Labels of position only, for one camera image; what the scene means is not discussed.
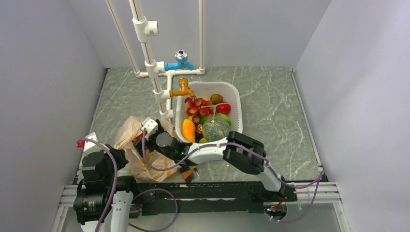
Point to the red fake apple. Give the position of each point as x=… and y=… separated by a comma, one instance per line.
x=224, y=108

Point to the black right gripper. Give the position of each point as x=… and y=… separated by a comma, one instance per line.
x=148, y=142

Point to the white PVC pipe frame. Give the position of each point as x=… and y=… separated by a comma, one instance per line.
x=161, y=79

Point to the orange faucet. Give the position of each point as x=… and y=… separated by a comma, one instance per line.
x=184, y=89

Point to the peach plastic bag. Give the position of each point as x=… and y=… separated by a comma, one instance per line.
x=136, y=167

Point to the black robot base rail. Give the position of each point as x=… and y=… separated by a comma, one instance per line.
x=207, y=197

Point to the yellow orange fake mango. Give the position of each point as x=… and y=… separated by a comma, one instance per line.
x=188, y=130

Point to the green netted fake melon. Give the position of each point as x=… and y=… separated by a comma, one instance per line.
x=215, y=129

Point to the brown fake kiwi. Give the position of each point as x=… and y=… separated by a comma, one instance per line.
x=216, y=99

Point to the yellow green small mango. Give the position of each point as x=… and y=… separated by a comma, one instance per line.
x=203, y=140

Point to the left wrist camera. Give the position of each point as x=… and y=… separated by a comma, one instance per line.
x=88, y=144

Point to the white plastic basin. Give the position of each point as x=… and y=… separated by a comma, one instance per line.
x=204, y=90

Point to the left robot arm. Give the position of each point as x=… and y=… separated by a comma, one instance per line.
x=104, y=199

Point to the dark purple fake mangosteen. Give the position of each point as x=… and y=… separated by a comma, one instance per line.
x=199, y=132

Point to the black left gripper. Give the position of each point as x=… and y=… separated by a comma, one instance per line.
x=121, y=158

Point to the green fake lime slice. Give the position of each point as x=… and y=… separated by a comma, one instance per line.
x=225, y=117

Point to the orange black brush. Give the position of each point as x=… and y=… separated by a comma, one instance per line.
x=188, y=172

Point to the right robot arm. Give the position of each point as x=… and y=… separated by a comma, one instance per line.
x=240, y=151

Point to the blue faucet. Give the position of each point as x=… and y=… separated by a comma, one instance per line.
x=181, y=62

